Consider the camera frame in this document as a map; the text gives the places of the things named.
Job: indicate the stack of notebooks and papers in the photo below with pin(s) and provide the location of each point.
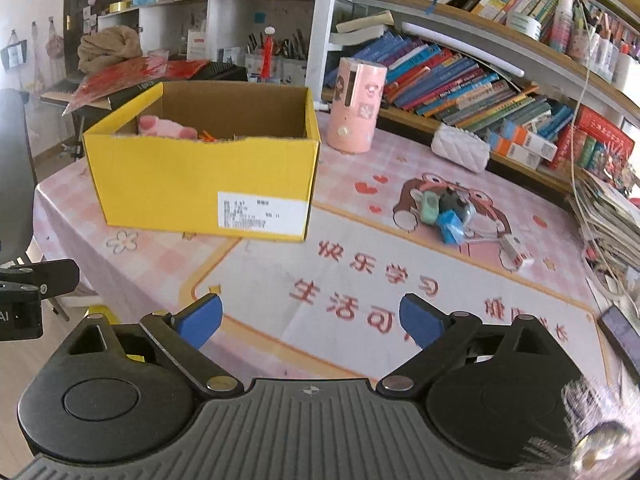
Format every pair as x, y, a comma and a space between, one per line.
610, 220

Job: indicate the grey office chair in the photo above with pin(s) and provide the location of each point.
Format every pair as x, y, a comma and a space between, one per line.
15, 175

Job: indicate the row of colourful books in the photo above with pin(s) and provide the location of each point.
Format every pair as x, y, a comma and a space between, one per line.
450, 85

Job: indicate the white wooden bookshelf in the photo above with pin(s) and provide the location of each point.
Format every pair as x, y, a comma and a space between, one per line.
320, 10

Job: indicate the small white eraser box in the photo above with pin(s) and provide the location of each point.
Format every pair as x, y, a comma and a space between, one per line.
515, 254

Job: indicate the pink cartoon cylinder container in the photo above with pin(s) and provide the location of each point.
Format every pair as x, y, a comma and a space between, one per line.
355, 105

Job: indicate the black electronic keyboard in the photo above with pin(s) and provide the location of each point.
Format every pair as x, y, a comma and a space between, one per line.
220, 71

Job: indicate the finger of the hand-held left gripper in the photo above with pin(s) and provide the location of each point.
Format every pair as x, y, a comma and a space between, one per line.
50, 275

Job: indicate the red tassel ornament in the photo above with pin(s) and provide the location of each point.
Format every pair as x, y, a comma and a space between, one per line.
269, 55

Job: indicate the brown plush cloth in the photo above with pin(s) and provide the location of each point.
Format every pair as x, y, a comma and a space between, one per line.
110, 50

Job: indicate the white quilted pearl purse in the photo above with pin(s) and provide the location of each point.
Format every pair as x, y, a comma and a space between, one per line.
460, 147

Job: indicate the pink printed desk mat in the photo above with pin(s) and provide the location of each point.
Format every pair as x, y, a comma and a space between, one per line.
350, 270

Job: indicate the orange white small carton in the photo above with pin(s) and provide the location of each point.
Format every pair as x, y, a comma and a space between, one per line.
530, 140
515, 152

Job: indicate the red paper sheets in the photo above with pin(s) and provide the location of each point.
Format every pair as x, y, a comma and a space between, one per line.
130, 77

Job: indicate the hanging blue pouch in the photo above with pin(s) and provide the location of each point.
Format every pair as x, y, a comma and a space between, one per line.
14, 52

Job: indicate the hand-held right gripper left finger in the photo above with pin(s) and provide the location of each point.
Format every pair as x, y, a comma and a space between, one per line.
200, 317

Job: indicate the beige old book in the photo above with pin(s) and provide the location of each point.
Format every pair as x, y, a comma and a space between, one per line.
365, 21
357, 36

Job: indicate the black smartphone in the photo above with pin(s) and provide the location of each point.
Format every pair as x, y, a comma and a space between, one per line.
622, 332

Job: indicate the red boxed book set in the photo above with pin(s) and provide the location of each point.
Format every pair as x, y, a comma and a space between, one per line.
595, 145

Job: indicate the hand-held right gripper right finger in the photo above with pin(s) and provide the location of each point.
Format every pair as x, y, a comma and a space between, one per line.
420, 320

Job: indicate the yellow cardboard box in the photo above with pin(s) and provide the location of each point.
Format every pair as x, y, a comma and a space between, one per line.
175, 185

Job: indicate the white red label box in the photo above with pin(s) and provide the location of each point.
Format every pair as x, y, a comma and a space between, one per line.
196, 45

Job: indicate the white tape roll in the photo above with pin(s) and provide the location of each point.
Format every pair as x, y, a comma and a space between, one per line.
525, 25

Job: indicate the pink plush pig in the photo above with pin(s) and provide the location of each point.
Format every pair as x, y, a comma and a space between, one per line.
165, 127

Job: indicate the pink plush duck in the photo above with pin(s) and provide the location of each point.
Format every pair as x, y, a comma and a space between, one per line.
206, 136

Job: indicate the blue white tube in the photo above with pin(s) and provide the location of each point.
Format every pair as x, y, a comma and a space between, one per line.
322, 106

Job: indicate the white tube lamp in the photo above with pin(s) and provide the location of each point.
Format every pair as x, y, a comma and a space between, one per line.
465, 49

